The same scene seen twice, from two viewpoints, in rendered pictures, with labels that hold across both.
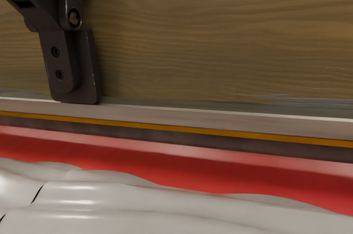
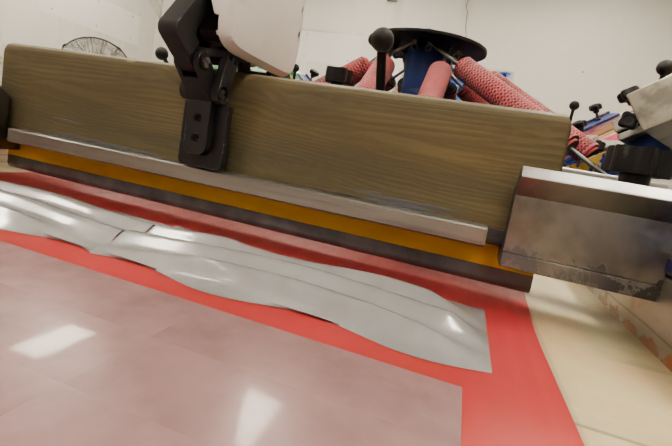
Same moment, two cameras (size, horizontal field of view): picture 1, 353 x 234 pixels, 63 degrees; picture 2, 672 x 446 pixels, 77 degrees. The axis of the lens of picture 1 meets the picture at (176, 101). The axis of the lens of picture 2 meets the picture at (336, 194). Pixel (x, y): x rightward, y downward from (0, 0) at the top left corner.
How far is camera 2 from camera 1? 0.11 m
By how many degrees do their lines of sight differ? 13
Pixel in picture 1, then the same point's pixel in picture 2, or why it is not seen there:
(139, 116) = (254, 189)
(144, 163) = (246, 239)
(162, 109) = (276, 185)
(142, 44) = (272, 130)
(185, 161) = (285, 246)
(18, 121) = (123, 186)
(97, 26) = (237, 108)
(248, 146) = (344, 240)
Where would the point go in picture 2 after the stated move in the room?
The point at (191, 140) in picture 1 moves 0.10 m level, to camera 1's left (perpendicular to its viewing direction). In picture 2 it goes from (295, 228) to (139, 204)
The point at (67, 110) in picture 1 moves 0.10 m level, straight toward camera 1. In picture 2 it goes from (188, 174) to (213, 205)
